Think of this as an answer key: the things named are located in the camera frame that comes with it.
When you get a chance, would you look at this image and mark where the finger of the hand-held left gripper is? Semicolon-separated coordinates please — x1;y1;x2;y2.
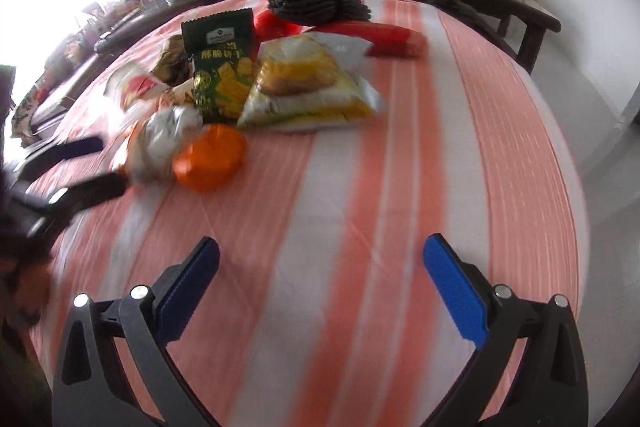
11;136;105;180
31;174;128;228

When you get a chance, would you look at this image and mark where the yellow snack packet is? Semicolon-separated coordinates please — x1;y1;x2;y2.
236;33;385;132

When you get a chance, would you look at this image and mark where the silver foil wrapper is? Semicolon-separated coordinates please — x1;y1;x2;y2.
112;104;205;185

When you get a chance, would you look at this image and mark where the gold brown wrapper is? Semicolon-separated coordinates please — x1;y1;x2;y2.
152;34;193;85

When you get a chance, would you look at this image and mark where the red plastic bag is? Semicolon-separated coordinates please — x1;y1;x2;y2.
252;9;303;42

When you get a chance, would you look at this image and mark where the pile of assorted household things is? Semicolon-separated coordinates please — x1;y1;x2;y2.
10;0;146;138

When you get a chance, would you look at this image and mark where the green snack packet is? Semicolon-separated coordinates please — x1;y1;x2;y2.
180;7;260;124

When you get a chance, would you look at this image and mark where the orange white striped cloth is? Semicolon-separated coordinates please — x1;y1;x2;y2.
27;0;588;427

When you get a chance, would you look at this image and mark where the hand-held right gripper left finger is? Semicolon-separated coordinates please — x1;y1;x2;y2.
52;237;221;427

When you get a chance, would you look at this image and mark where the person's left hand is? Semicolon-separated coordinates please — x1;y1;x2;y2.
0;259;51;328

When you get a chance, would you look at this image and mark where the red and white wrapper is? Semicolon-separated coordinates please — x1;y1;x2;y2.
102;62;173;110

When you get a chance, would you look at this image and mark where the person's dark clothing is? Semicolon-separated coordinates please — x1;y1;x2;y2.
0;322;53;427

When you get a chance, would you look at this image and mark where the beige snack wrapper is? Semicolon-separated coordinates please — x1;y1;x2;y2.
157;79;201;112

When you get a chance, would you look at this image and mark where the red cylindrical packet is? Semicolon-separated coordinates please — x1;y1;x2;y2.
310;21;426;58

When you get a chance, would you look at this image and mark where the orange wrapper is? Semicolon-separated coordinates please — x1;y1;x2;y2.
172;123;248;194

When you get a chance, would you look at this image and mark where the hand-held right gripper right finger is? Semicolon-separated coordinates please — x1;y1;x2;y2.
422;233;590;427

